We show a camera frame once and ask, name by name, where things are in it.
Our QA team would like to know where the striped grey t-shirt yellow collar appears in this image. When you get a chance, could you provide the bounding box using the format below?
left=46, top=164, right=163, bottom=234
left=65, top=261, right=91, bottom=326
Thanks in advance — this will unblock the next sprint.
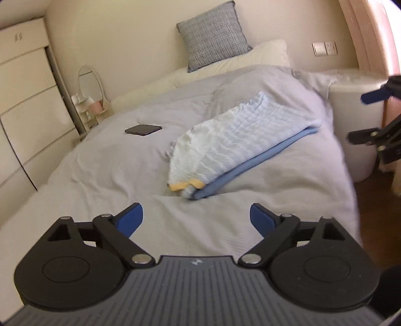
left=167, top=92, right=322, bottom=199

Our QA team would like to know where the white round storage bin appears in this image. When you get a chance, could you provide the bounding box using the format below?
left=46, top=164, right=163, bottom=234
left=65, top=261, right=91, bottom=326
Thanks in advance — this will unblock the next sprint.
left=326, top=69, right=387, bottom=183

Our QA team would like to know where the pink patterned curtain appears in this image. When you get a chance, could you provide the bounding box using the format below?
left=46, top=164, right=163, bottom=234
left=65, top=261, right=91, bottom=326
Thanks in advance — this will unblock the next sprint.
left=339, top=0, right=400, bottom=76

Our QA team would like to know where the folded blue garment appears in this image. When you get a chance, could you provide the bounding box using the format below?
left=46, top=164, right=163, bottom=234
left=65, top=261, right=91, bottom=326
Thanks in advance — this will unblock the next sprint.
left=189, top=127, right=319, bottom=200

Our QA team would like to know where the black smartphone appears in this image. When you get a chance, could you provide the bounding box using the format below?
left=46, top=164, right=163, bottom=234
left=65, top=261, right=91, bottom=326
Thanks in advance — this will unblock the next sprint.
left=124, top=124, right=162, bottom=136

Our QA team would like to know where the white bedside shelf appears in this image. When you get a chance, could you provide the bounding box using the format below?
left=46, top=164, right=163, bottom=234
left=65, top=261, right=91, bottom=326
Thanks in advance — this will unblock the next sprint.
left=71, top=94, right=112, bottom=132

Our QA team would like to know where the cream pillow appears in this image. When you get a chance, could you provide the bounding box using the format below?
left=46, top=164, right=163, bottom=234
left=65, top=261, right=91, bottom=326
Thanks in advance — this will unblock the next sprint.
left=111, top=39, right=290, bottom=113

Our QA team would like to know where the pink cup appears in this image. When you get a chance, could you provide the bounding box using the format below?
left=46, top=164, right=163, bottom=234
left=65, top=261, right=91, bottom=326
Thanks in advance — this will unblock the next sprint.
left=88, top=101, right=103, bottom=115

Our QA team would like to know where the white wardrobe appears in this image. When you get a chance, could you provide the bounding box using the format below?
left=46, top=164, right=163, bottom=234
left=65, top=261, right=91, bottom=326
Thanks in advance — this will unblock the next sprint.
left=1, top=18, right=79, bottom=189

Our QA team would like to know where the oval table mirror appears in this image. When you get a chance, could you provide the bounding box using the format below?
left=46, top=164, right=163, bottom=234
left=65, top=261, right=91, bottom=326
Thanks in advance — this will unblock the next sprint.
left=78, top=65, right=108, bottom=110

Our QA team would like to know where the grey checked cushion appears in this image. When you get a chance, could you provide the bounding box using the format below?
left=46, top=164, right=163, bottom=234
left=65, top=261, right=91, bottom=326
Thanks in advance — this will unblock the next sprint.
left=176, top=1, right=252, bottom=73

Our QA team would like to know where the wall switch and socket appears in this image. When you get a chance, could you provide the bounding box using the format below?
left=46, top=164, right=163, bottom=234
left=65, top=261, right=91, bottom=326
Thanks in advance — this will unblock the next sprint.
left=312, top=41, right=338, bottom=56

